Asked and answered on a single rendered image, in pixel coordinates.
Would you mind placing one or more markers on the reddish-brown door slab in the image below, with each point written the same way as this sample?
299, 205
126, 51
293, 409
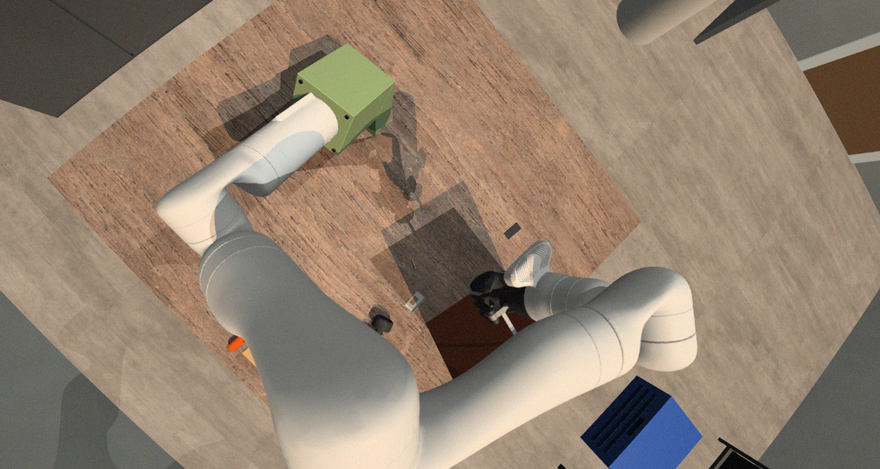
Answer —
463, 337

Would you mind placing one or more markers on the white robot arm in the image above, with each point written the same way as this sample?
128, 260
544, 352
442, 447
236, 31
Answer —
340, 394

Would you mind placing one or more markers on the orange-handled screwdriver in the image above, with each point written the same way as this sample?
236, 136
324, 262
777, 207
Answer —
235, 344

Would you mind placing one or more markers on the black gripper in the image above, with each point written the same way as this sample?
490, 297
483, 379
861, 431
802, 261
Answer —
511, 300

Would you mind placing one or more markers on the tan cardboard box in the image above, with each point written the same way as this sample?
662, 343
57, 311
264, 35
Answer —
248, 355

